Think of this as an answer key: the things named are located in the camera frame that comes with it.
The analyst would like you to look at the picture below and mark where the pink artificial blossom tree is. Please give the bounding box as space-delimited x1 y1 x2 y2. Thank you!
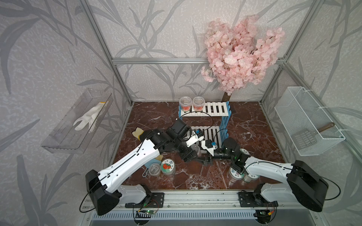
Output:
201 15 285 101

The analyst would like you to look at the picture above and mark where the carrot lid seed container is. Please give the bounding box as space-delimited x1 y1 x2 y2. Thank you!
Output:
243 174 260 183

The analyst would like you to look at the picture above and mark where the white wire mesh basket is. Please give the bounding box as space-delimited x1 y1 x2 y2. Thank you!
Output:
275 87 346 156

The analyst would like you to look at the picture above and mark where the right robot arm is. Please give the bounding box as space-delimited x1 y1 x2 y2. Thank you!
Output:
199 138 329 212

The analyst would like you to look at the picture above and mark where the black work glove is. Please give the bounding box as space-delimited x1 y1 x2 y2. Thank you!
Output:
132 127 147 141

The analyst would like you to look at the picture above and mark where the clear acrylic wall tray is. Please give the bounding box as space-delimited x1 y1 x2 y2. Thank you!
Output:
41 89 114 154

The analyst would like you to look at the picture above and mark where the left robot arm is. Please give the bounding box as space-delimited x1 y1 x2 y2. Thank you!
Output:
85 119 204 216

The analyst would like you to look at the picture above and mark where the strawberry lid seed container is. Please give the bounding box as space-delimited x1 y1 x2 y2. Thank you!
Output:
161 159 176 176

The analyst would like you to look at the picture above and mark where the pink flower lid container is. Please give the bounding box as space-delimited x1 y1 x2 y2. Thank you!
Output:
227 168 245 185

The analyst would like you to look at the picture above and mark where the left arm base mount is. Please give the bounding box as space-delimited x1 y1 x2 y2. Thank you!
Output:
125 185 165 209

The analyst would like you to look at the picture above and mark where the clear seed container red label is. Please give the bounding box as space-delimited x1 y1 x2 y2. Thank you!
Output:
179 97 192 112

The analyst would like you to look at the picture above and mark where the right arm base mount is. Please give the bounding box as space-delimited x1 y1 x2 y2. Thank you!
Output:
238 183 279 208

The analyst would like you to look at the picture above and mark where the blue white two-tier shelf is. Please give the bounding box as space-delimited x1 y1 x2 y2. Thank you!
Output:
178 101 232 157

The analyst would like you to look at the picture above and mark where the blue hand brush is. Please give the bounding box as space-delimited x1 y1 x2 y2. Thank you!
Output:
142 155 164 178

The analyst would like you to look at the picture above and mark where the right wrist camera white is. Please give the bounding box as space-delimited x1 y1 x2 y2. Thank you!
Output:
201 139 217 156

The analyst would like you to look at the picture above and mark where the white glove in tray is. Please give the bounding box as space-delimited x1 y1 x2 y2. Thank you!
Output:
73 102 108 133

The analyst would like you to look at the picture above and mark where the wooden handled brush in basket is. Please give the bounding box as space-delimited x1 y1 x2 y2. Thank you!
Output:
294 122 336 145

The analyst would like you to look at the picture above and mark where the small clear container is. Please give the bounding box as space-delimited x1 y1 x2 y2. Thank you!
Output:
149 163 161 177

